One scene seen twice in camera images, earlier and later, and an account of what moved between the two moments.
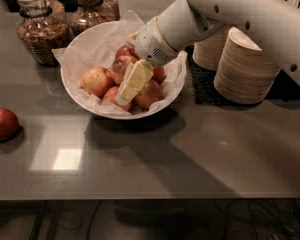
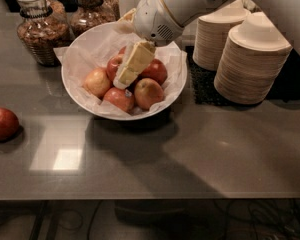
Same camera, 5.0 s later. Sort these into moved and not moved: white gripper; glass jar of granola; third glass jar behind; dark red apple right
Moved: white gripper
Not moved: glass jar of granola; third glass jar behind; dark red apple right
